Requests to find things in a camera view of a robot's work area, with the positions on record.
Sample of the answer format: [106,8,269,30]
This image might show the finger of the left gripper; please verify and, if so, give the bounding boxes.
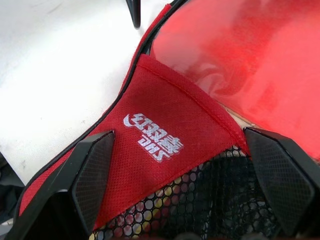
[125,0,142,28]

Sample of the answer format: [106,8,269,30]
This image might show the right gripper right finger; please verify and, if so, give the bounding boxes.
[243,126,320,237]

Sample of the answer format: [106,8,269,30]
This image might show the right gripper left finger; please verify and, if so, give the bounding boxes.
[4,129,116,240]

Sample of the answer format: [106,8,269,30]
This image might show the red and black paddle case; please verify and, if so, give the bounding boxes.
[4,0,320,240]

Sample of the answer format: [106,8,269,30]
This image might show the red table tennis paddle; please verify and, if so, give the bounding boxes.
[89,0,320,240]

